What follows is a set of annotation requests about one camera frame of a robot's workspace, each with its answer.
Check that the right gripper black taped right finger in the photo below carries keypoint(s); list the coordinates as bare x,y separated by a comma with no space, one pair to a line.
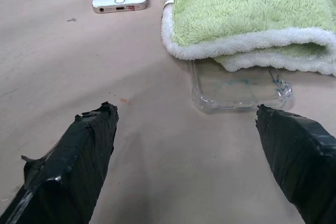
302,155

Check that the right gripper black taped left finger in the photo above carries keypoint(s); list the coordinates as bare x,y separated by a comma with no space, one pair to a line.
71,166

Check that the clear transparent phone case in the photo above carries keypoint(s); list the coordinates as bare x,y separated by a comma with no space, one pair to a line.
241,87

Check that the green fluffy towel white trim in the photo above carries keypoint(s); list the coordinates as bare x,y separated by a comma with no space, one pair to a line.
249,16

